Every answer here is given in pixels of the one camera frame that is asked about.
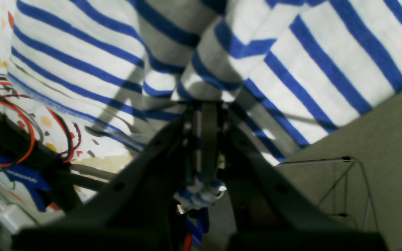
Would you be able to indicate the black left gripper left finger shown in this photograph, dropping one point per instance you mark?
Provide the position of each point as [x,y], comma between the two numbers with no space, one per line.
[135,211]

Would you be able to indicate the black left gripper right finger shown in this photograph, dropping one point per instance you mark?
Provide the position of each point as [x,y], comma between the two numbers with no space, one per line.
[270,214]

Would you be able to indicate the blue white striped t-shirt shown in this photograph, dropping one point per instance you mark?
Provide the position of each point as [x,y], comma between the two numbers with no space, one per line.
[292,71]

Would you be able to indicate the blue plastic connector part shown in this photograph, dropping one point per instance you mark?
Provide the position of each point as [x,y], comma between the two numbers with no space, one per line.
[28,185]

